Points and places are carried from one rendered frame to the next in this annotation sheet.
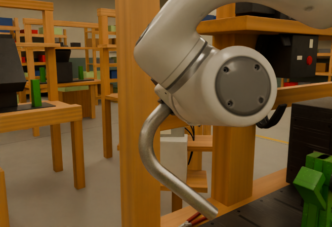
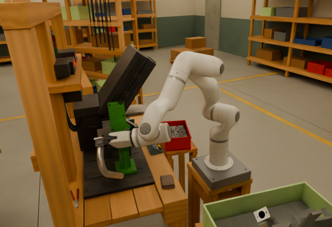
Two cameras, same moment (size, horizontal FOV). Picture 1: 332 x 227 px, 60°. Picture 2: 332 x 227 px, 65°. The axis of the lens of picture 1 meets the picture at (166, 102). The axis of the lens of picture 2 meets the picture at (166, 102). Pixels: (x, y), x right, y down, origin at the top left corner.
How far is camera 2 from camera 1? 0.98 m
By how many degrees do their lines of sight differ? 68
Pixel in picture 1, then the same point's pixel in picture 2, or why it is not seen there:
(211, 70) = (167, 132)
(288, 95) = not seen: hidden behind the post
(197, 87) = (163, 136)
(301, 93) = not seen: hidden behind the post
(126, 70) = (48, 140)
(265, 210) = (93, 169)
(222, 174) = (67, 167)
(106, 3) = not seen: outside the picture
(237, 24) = (74, 88)
